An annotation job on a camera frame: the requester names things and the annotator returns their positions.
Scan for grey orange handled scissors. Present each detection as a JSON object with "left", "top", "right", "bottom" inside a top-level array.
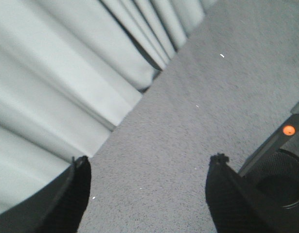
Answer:
[{"left": 239, "top": 101, "right": 299, "bottom": 177}]

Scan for white pleated curtain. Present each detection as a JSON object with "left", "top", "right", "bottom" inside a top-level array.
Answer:
[{"left": 0, "top": 0, "right": 214, "bottom": 214}]

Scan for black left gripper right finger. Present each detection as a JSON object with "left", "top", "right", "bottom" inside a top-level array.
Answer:
[{"left": 205, "top": 153, "right": 299, "bottom": 233}]

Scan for black mesh pen bucket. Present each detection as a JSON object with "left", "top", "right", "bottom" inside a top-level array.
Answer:
[{"left": 245, "top": 149, "right": 299, "bottom": 216}]

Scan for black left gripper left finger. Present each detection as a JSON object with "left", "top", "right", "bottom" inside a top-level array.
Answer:
[{"left": 0, "top": 156, "right": 91, "bottom": 233}]

